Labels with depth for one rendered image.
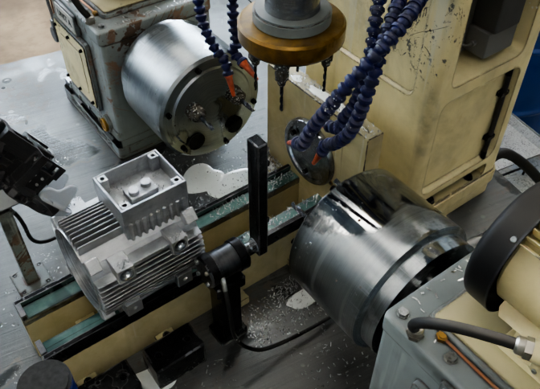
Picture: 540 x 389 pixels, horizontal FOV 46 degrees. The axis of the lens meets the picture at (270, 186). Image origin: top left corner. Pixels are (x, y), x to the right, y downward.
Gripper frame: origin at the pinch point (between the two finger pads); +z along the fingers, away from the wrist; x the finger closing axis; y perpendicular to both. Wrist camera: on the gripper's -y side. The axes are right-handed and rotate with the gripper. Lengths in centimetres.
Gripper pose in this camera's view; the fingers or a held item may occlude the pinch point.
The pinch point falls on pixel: (62, 211)
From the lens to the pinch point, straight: 111.8
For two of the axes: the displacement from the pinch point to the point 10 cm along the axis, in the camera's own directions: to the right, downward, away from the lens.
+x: -6.0, -5.6, 5.7
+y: 6.9, -7.2, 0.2
